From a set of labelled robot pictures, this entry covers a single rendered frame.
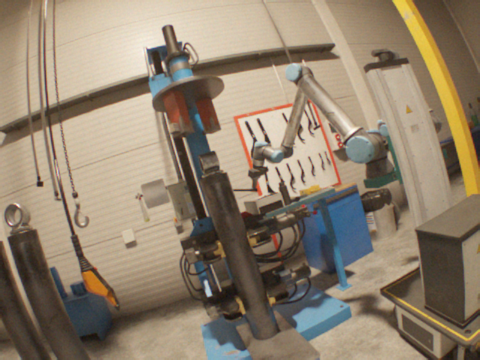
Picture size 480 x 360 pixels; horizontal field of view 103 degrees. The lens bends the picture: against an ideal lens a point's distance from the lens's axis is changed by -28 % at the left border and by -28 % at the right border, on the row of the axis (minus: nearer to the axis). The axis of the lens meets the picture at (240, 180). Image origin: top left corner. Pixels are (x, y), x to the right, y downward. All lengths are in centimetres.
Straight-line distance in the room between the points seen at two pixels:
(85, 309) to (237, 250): 236
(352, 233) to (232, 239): 190
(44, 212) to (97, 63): 252
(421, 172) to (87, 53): 478
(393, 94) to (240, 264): 149
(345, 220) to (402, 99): 200
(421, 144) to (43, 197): 455
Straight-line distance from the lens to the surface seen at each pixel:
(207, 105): 215
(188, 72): 211
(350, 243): 341
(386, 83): 166
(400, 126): 162
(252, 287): 198
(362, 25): 676
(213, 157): 190
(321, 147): 460
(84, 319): 373
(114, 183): 404
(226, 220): 185
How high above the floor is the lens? 134
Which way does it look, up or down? 1 degrees up
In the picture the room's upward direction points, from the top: 18 degrees counter-clockwise
